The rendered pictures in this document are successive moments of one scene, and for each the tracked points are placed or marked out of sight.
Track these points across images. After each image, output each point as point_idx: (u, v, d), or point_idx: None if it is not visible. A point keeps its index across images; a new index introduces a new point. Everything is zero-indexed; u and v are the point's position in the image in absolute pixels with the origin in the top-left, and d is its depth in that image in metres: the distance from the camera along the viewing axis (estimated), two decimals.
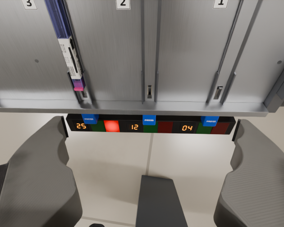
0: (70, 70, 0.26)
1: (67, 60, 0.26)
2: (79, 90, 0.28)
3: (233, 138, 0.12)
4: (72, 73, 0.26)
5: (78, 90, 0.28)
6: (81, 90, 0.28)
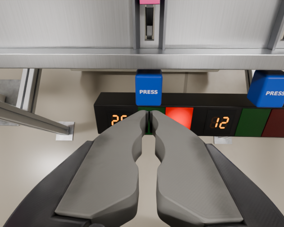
0: None
1: None
2: (150, 2, 0.13)
3: (150, 129, 0.12)
4: None
5: (148, 2, 0.13)
6: (157, 2, 0.13)
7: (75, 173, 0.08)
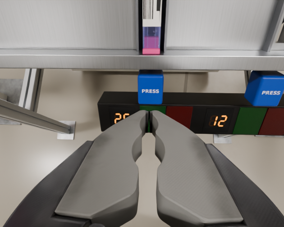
0: (146, 6, 0.13)
1: None
2: (151, 53, 0.15)
3: (150, 129, 0.12)
4: (149, 11, 0.14)
5: (150, 53, 0.15)
6: (157, 52, 0.15)
7: (75, 173, 0.08)
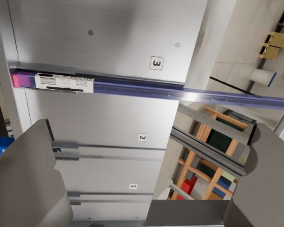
0: (48, 80, 0.20)
1: (63, 76, 0.20)
2: (14, 82, 0.19)
3: (248, 142, 0.11)
4: (45, 81, 0.20)
5: (14, 80, 0.19)
6: (15, 86, 0.19)
7: None
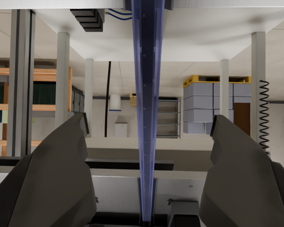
0: None
1: None
2: None
3: (211, 133, 0.12)
4: None
5: None
6: None
7: (19, 192, 0.07)
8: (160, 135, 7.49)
